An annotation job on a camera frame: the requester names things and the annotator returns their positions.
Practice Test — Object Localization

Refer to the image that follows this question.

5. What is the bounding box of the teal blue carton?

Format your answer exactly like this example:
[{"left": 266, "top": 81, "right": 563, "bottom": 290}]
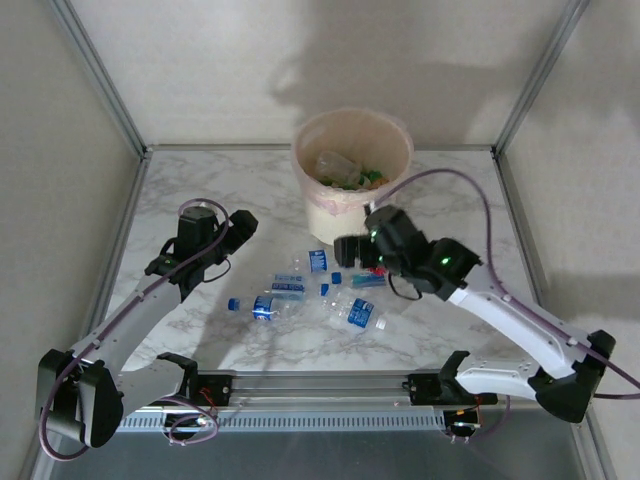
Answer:
[{"left": 349, "top": 273, "right": 387, "bottom": 290}]

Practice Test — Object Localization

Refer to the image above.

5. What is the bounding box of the clear bottle white cap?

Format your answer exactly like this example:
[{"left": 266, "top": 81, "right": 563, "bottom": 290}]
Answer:
[{"left": 319, "top": 292, "right": 389, "bottom": 332}]

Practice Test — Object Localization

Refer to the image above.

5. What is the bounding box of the clear bottle dark blue label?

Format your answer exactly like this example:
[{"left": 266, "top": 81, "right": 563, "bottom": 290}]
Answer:
[{"left": 227, "top": 294, "right": 302, "bottom": 322}]

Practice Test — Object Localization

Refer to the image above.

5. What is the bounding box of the beige ribbed plastic bin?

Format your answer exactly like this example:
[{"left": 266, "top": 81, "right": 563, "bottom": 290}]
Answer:
[{"left": 291, "top": 107, "right": 415, "bottom": 247}]

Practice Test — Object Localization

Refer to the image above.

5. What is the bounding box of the pink plastic bin liner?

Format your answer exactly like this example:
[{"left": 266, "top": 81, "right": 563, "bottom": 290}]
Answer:
[{"left": 291, "top": 107, "right": 415, "bottom": 241}]

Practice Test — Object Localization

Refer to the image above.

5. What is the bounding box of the small lit circuit board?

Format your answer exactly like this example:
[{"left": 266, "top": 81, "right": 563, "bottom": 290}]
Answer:
[{"left": 446, "top": 407, "right": 485, "bottom": 437}]

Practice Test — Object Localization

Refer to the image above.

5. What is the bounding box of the grey metal sheet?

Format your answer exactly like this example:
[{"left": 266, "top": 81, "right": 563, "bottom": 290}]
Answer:
[{"left": 47, "top": 430, "right": 609, "bottom": 480}]

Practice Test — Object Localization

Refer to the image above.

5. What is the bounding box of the left gripper black loop cable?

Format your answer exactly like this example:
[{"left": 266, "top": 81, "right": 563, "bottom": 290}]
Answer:
[{"left": 202, "top": 254, "right": 232, "bottom": 284}]

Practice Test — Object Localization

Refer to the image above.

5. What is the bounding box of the gripper black loop cable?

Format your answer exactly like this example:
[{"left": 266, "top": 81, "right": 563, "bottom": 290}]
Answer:
[
  {"left": 202, "top": 254, "right": 232, "bottom": 284},
  {"left": 387, "top": 272, "right": 424, "bottom": 302}
]

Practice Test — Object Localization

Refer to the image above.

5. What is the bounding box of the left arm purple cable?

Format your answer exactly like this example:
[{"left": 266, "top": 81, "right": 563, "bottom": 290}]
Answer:
[{"left": 38, "top": 198, "right": 232, "bottom": 461}]

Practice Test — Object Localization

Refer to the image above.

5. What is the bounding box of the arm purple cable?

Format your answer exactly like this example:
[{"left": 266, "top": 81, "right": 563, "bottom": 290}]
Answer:
[
  {"left": 38, "top": 198, "right": 232, "bottom": 461},
  {"left": 372, "top": 168, "right": 640, "bottom": 444}
]

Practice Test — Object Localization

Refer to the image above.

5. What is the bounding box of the right gripper black loop cable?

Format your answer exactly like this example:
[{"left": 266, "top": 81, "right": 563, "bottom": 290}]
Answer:
[{"left": 387, "top": 272, "right": 424, "bottom": 302}]

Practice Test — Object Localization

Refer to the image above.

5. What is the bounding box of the aluminium side frame rail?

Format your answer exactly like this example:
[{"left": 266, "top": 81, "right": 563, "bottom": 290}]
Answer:
[
  {"left": 79, "top": 149, "right": 154, "bottom": 374},
  {"left": 494, "top": 149, "right": 559, "bottom": 374}
]

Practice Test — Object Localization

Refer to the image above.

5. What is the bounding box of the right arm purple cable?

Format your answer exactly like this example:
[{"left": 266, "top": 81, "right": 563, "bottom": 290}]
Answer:
[{"left": 372, "top": 168, "right": 640, "bottom": 444}]

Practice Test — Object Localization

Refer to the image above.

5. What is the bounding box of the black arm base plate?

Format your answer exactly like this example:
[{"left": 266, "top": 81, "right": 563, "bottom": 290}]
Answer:
[
  {"left": 407, "top": 372, "right": 499, "bottom": 406},
  {"left": 141, "top": 373, "right": 234, "bottom": 407}
]

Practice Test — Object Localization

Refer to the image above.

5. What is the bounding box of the aluminium front mounting rail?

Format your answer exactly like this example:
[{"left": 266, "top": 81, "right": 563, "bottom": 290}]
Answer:
[{"left": 49, "top": 368, "right": 586, "bottom": 412}]

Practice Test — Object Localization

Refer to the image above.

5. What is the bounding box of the grey slotted cable duct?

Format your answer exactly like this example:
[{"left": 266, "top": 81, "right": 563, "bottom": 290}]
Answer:
[{"left": 62, "top": 410, "right": 449, "bottom": 435}]

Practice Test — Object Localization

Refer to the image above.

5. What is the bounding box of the aluminium frame post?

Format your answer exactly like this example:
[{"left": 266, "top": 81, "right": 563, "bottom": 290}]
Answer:
[
  {"left": 47, "top": 0, "right": 151, "bottom": 159},
  {"left": 492, "top": 0, "right": 591, "bottom": 156}
]

